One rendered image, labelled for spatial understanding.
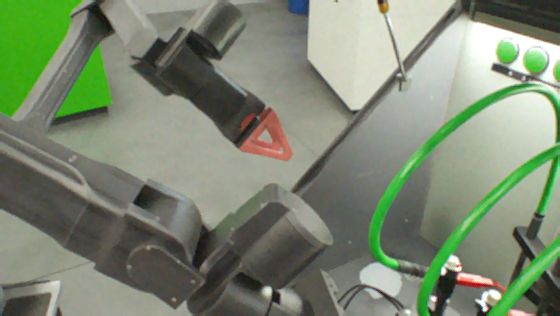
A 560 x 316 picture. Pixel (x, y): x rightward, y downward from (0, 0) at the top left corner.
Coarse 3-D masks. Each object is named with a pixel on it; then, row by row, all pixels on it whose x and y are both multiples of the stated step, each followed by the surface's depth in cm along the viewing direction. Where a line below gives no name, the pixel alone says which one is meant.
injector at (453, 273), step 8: (448, 272) 73; (456, 272) 73; (440, 280) 75; (448, 280) 74; (456, 280) 74; (440, 288) 75; (448, 288) 74; (440, 296) 75; (448, 296) 76; (440, 304) 77; (440, 312) 78
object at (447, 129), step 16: (496, 96) 57; (544, 96) 63; (464, 112) 56; (448, 128) 56; (432, 144) 56; (416, 160) 56; (400, 176) 56; (544, 192) 77; (384, 208) 57; (544, 208) 78; (384, 256) 63
